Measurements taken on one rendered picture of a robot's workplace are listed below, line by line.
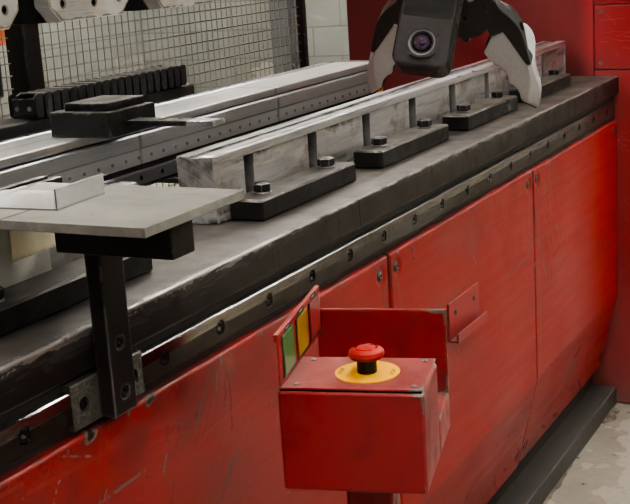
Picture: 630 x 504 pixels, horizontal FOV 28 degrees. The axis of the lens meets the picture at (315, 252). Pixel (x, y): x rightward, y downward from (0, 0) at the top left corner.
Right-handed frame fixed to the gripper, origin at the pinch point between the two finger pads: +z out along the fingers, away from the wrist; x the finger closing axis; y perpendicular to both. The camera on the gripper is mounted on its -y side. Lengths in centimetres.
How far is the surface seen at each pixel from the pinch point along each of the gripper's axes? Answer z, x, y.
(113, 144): 52, 62, 41
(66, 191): 10.2, 38.2, -6.5
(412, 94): 77, 25, 86
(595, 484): 180, -15, 73
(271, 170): 53, 36, 40
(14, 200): 13.5, 45.4, -5.6
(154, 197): 13.4, 30.6, -3.1
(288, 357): 32.8, 17.8, -6.8
